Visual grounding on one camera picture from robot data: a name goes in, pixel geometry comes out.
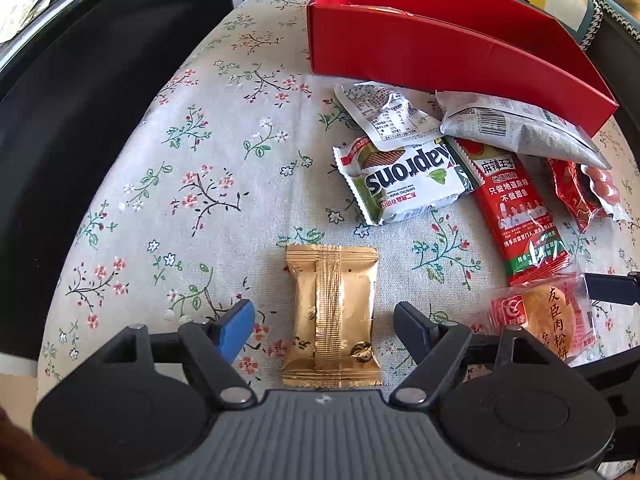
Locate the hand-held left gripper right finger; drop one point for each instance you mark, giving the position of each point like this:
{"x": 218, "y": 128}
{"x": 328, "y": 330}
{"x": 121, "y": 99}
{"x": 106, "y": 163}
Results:
{"x": 413, "y": 326}

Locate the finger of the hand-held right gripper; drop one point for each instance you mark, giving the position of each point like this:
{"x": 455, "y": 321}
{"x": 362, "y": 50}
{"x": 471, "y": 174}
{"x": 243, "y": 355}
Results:
{"x": 612, "y": 371}
{"x": 614, "y": 290}

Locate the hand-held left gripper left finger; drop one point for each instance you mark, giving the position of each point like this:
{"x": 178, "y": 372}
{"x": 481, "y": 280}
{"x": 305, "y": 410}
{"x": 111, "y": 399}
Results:
{"x": 240, "y": 329}

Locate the orange round cake packet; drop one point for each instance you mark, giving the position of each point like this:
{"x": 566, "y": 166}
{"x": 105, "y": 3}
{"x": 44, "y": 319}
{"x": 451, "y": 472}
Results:
{"x": 545, "y": 310}

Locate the gold snack packet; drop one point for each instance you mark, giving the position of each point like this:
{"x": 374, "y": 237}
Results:
{"x": 330, "y": 310}

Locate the red spicy strip packet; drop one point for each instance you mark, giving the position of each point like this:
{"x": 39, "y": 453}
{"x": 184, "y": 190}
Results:
{"x": 520, "y": 220}

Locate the green white wafer packet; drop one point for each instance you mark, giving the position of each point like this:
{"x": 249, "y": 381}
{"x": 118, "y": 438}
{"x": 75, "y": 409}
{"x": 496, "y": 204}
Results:
{"x": 405, "y": 185}

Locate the silver grey snack packet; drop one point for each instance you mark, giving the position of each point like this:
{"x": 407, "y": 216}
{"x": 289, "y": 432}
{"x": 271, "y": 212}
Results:
{"x": 525, "y": 130}

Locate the white snack packet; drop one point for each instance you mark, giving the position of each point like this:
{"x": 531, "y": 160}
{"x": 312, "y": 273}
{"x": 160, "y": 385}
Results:
{"x": 385, "y": 115}

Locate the red cardboard box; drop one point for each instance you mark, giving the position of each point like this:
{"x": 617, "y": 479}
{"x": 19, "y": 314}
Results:
{"x": 400, "y": 45}

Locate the red candy packet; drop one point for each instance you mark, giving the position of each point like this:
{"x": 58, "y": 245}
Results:
{"x": 570, "y": 190}

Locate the floral tablecloth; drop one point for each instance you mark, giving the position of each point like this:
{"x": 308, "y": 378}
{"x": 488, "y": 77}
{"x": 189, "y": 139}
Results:
{"x": 200, "y": 160}

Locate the dark grey sofa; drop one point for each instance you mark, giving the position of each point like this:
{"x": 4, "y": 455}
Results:
{"x": 620, "y": 60}

